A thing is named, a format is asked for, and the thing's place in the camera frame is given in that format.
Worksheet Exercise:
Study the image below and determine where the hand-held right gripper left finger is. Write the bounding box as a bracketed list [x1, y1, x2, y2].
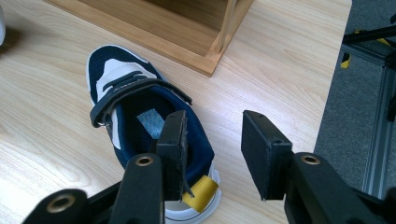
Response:
[108, 109, 189, 224]

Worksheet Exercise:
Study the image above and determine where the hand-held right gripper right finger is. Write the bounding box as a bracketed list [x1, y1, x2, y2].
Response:
[241, 109, 387, 224]

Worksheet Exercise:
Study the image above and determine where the navy and white sneaker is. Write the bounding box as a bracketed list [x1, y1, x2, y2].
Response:
[85, 44, 222, 224]

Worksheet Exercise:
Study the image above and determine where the wooden shoe rack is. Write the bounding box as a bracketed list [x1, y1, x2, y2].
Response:
[44, 0, 255, 77]

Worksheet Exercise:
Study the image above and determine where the black metal stand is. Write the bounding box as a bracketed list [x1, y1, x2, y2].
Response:
[341, 13, 396, 123]

